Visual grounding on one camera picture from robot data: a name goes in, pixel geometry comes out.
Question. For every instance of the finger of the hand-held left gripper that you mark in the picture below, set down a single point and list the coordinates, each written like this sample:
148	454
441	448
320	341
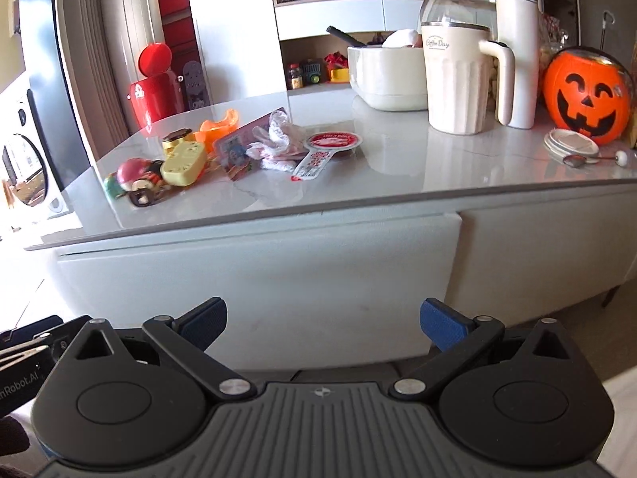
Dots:
35	324
69	331

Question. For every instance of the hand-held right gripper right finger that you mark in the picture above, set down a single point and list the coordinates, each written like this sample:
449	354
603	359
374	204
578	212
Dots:
443	326

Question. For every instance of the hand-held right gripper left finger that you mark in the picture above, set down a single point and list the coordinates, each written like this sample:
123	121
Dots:
204	326

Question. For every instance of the wooden drawer white front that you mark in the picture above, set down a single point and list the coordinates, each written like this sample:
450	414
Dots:
273	269

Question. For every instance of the cream cat-face toy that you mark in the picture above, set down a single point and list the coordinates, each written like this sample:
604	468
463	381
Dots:
184	164

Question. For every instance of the orange pumpkin plastic case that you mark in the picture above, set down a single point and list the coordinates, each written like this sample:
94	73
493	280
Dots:
216	127

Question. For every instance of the white cabinet grey top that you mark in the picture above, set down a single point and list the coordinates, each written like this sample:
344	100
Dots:
537	239

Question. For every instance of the black brown toy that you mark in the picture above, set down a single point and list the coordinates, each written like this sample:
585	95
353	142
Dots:
147	196

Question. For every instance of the striped round toy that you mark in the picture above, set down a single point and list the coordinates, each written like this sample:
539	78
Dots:
152	177

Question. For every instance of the cartoon picture card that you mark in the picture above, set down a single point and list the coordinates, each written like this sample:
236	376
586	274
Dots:
236	152

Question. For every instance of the brown round toy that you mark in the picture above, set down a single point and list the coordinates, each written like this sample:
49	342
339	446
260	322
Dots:
176	135

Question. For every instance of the white pink plastic bag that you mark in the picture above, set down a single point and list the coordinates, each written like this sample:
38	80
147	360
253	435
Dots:
278	139

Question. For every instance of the metal spoon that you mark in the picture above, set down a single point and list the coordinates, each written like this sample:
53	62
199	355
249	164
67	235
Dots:
577	160

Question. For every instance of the white washing machine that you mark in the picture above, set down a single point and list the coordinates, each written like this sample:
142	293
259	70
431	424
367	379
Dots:
22	109

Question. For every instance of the red round-lid packet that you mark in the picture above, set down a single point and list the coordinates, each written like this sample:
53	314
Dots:
331	142

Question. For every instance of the white round lid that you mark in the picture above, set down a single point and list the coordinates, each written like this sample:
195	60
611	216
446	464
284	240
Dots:
572	142

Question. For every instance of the red toy container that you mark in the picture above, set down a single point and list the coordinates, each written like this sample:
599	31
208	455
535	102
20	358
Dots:
154	94

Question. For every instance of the grey figure board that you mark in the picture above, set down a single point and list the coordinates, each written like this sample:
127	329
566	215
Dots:
194	84

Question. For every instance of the cream ribbed mug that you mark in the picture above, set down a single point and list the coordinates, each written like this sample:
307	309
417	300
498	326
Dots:
453	84

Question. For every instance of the white oval tub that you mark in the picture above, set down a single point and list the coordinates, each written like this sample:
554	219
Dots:
383	79

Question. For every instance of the small brown jar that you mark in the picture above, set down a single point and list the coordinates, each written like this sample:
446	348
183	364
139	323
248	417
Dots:
295	78

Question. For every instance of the orange pumpkin bucket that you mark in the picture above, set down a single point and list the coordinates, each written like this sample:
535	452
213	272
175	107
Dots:
582	99

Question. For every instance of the yellow toy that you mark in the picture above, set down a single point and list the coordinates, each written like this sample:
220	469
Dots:
340	74

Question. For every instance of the dark toy car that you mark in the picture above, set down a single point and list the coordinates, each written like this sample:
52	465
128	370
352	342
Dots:
313	72

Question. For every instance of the white thermos bottle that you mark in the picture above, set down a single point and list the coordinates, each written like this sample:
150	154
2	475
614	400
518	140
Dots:
517	59

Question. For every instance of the red toy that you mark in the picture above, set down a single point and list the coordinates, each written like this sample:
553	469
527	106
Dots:
336	60

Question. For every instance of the snack bag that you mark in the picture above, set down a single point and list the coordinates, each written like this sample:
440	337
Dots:
552	40

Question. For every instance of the glass jar with lid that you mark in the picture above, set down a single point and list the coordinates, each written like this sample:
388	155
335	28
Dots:
448	0

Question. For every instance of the white shelf unit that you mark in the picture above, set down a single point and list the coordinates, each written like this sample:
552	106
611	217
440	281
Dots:
328	15

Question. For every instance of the dark door frame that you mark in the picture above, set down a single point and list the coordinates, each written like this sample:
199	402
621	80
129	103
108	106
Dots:
45	59

